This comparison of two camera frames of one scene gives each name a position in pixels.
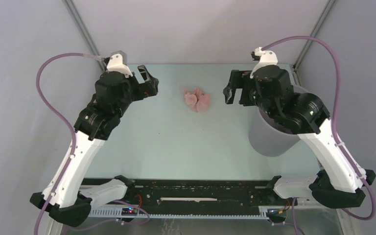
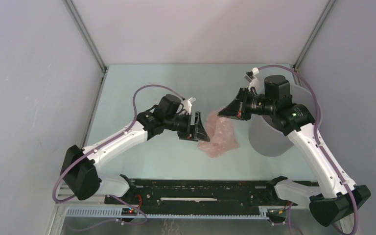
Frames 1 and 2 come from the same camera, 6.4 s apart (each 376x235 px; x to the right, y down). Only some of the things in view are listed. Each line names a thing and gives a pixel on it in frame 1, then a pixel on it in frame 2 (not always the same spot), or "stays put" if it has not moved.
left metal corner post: [72, 9] stays put
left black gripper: [149, 88] to [199, 133]
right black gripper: [238, 79] to [237, 108]
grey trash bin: [270, 141] stays put
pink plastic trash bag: [198, 101] to [221, 132]
